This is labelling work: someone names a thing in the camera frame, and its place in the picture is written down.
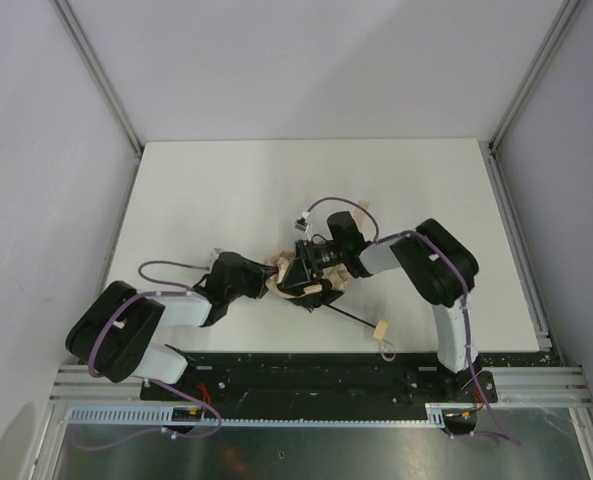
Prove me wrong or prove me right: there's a right aluminium corner post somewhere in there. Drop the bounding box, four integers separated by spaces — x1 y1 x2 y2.
488 0 587 154

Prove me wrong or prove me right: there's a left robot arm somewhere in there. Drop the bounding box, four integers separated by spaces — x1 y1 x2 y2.
65 251 278 384

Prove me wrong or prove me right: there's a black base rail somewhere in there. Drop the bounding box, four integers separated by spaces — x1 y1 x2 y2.
140 351 500 421

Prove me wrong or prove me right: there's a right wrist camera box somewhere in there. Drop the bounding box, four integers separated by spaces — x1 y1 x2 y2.
294 211 312 237

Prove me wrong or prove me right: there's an aluminium corner post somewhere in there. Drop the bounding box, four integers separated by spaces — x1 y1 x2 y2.
50 0 144 158
488 0 587 154

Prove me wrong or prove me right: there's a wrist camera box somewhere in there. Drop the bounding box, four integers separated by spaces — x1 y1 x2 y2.
208 248 223 269
294 211 312 237

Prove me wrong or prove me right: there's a left aluminium corner post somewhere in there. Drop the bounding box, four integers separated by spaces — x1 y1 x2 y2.
50 0 144 158

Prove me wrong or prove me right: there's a beige folding umbrella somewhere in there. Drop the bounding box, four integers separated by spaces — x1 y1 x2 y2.
266 196 397 362

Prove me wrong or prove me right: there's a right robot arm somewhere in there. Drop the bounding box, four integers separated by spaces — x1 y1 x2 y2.
267 211 479 374

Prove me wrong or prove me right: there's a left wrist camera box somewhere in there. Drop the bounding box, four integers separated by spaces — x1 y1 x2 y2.
208 248 223 269

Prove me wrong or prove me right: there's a grey slotted cable duct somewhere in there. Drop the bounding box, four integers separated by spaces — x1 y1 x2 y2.
66 404 457 428

